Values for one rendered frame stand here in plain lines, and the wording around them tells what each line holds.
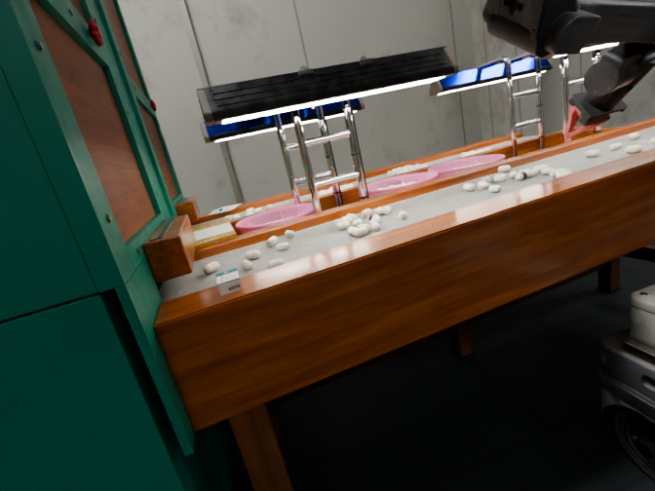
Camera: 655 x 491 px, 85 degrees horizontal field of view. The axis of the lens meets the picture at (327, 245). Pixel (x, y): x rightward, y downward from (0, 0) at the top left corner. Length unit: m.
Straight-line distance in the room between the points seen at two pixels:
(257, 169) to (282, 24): 1.02
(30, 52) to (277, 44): 2.49
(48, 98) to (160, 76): 2.40
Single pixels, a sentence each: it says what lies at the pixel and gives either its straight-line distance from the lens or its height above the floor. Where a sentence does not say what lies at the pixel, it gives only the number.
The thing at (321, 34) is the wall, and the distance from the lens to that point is 3.00.
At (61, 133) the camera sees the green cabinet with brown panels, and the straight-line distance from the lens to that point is 0.49.
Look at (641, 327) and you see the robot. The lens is 1.09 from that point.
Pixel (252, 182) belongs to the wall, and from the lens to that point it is 2.79.
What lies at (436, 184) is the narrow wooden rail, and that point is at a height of 0.76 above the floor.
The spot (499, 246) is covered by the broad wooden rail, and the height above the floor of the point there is 0.70.
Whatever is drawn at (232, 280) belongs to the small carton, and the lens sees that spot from 0.57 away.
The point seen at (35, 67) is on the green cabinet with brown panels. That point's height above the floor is 1.09.
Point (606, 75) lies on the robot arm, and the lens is 0.84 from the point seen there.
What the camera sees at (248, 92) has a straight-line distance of 0.84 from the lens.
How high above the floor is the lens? 0.95
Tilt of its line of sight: 16 degrees down
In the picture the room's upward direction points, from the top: 13 degrees counter-clockwise
